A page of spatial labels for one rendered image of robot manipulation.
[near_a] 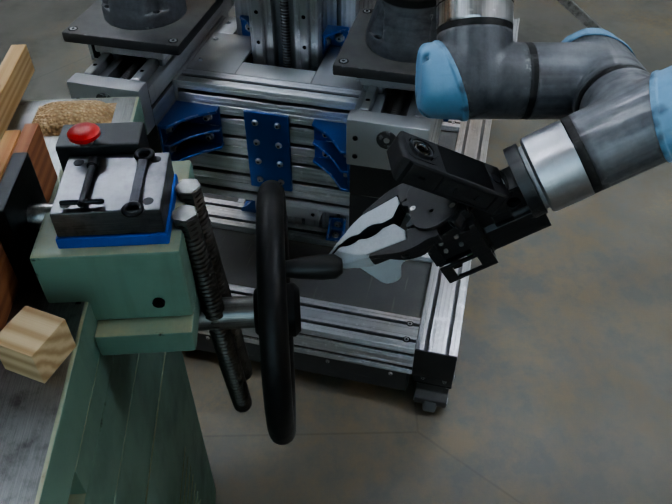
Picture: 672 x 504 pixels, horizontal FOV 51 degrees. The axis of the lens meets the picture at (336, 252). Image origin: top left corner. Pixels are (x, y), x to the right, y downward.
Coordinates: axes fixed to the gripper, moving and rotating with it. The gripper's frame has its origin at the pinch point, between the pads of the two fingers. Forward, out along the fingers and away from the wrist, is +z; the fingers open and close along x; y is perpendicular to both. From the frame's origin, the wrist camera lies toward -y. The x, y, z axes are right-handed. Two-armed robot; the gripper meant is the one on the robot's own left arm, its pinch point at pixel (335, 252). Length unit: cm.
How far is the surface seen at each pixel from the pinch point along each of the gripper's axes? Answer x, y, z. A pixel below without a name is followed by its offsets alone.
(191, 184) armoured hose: 4.4, -12.1, 8.9
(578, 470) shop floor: 21, 106, 0
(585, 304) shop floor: 68, 116, -15
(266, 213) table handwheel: 1.5, -7.0, 3.5
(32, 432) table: -18.0, -12.4, 22.7
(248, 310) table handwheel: 0.5, 2.7, 12.6
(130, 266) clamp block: -3.8, -12.6, 14.8
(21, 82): 35, -20, 34
